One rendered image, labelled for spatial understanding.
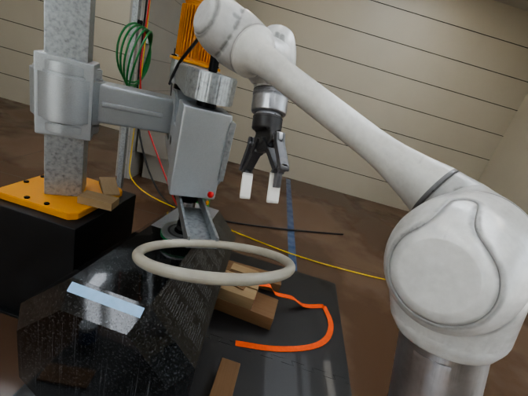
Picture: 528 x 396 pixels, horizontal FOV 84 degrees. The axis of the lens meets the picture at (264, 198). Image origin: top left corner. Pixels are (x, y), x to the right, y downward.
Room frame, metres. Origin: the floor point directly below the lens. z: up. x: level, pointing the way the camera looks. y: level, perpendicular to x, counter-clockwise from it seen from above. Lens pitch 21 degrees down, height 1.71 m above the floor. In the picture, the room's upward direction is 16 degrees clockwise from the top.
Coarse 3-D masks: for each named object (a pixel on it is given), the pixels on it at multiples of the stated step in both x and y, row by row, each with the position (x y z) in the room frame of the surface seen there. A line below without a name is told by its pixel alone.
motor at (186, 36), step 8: (192, 0) 1.87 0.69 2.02; (200, 0) 1.85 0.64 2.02; (184, 8) 1.89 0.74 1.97; (192, 8) 1.85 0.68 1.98; (184, 16) 1.88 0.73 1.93; (192, 16) 1.87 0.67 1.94; (184, 24) 1.86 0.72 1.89; (192, 24) 1.85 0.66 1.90; (184, 32) 1.87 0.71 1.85; (192, 32) 1.86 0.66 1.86; (184, 40) 1.87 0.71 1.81; (192, 40) 1.87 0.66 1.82; (176, 48) 1.90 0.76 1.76; (184, 48) 1.86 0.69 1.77; (200, 48) 1.89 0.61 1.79; (176, 56) 1.80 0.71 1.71; (192, 56) 1.87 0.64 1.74; (200, 56) 1.87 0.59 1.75; (208, 56) 1.91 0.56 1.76; (200, 64) 1.85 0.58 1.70; (208, 64) 1.95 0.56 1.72
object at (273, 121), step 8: (264, 112) 0.72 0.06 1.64; (256, 120) 0.72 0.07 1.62; (264, 120) 0.72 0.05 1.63; (272, 120) 0.72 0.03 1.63; (280, 120) 0.74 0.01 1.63; (256, 128) 0.73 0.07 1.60; (264, 128) 0.72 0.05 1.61; (272, 128) 0.71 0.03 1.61; (280, 128) 0.74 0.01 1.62; (256, 136) 0.75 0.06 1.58; (264, 136) 0.72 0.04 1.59; (272, 136) 0.70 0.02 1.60; (272, 144) 0.71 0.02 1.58; (264, 152) 0.73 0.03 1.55
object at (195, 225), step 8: (176, 200) 1.32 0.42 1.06; (200, 200) 1.33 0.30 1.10; (184, 208) 1.25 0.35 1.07; (192, 208) 1.28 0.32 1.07; (200, 208) 1.30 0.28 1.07; (184, 216) 1.09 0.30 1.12; (192, 216) 1.20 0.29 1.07; (200, 216) 1.22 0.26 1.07; (208, 216) 1.15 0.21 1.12; (184, 224) 1.03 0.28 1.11; (192, 224) 1.12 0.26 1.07; (200, 224) 1.14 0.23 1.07; (208, 224) 1.12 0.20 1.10; (184, 232) 1.01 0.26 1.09; (192, 232) 1.06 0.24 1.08; (200, 232) 1.07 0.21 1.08; (208, 232) 1.09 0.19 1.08; (216, 232) 1.03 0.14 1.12; (216, 240) 0.99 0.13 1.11; (216, 248) 0.99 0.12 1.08
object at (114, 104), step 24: (48, 72) 1.46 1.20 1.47; (48, 96) 1.45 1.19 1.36; (72, 96) 1.49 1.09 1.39; (96, 96) 1.60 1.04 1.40; (120, 96) 1.68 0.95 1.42; (144, 96) 1.75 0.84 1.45; (168, 96) 1.92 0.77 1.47; (72, 120) 1.49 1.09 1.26; (96, 120) 1.61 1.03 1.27; (120, 120) 1.68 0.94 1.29; (144, 120) 1.75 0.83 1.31; (168, 120) 1.83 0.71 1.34
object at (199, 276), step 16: (160, 240) 0.85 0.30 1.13; (176, 240) 0.90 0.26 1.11; (192, 240) 0.95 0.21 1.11; (208, 240) 0.98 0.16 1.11; (144, 256) 0.63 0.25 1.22; (272, 256) 0.91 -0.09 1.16; (160, 272) 0.57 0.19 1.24; (176, 272) 0.56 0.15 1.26; (192, 272) 0.56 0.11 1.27; (208, 272) 0.57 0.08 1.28; (272, 272) 0.64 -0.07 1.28; (288, 272) 0.69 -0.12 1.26
